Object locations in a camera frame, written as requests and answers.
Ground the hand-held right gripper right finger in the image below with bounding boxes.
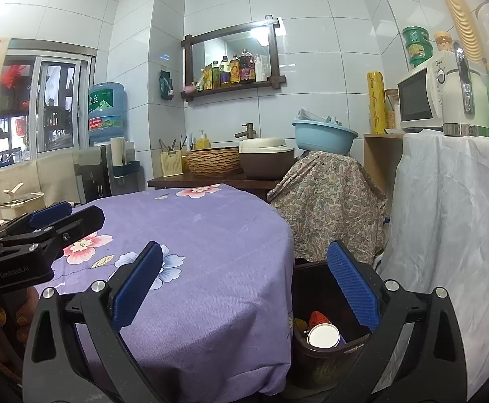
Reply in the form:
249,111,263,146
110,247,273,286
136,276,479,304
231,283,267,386
327,241,468,403

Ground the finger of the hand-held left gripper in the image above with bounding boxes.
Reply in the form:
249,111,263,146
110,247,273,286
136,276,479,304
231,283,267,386
0,205,106,261
0,201,73,240

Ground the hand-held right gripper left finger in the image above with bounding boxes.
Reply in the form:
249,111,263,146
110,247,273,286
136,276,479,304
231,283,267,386
23,241,164,403

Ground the brown trash bin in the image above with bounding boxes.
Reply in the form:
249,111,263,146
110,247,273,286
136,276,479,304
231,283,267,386
291,258,382,389

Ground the red patterned paper tube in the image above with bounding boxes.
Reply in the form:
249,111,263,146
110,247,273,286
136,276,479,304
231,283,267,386
307,322,341,349

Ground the cream cooking pot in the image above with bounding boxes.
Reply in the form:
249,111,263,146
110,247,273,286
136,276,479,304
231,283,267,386
0,182,46,221

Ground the grey water dispenser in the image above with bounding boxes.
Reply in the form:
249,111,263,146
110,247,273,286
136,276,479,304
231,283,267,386
73,145,142,202

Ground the purple floral tablecloth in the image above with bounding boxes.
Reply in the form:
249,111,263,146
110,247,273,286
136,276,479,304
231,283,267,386
32,183,296,395

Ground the white paper cup stack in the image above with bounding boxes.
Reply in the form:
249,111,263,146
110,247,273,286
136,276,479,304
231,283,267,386
110,136,126,169

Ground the dark wooden washstand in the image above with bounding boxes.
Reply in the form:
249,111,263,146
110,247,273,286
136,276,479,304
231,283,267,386
147,172,281,200

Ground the floral paisley cover cloth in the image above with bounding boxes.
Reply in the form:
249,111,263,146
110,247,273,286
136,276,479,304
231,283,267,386
267,151,388,265

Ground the beige chopstick holder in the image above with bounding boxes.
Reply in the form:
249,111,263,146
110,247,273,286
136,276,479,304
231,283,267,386
159,134,188,178

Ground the white cover cloth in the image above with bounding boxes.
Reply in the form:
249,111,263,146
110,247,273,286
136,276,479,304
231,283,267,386
376,128,489,399

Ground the sliding window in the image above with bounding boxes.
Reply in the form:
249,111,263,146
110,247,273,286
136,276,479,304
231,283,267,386
0,38,98,169

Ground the blue water jug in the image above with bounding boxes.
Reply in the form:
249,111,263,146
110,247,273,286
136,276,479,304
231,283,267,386
87,82,127,145

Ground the light wooden cabinet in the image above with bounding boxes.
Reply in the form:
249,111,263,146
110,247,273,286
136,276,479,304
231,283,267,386
363,132,405,202

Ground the wicker basket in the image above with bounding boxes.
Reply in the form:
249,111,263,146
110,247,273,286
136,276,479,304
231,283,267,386
184,147,242,177

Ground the brown and white pot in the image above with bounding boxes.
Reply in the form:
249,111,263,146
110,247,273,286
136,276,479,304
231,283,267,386
238,136,296,180

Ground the light blue plastic basin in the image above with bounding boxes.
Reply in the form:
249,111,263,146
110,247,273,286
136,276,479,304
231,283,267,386
292,109,359,156

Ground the glass storage jar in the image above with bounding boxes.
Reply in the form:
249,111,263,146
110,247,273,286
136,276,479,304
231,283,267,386
384,88,400,130

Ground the yellow wrap roll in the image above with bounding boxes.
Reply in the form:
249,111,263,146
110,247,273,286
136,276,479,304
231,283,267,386
367,71,387,134

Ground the white microwave oven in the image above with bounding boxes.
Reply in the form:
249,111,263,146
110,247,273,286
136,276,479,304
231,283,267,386
397,52,457,134

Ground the white electric kettle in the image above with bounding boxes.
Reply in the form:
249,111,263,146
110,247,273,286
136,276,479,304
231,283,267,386
440,41,489,137

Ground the row of condiment bottles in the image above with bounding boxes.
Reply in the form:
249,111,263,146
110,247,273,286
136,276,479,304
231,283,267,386
196,48,270,92

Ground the dark wood framed mirror shelf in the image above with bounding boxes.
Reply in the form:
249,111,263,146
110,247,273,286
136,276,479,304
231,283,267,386
181,16,287,102

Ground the green instant noodle bowl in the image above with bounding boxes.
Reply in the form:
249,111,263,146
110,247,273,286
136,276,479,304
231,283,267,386
405,42,433,68
402,26,430,47

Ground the jar with beige lid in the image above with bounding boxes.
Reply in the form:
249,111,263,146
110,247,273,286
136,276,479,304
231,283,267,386
434,31,453,53

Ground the green wall packet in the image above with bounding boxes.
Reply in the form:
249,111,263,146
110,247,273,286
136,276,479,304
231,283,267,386
159,68,175,101

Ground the beige corrugated hose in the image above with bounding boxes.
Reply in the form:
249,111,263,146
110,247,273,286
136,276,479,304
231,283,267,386
427,0,486,61

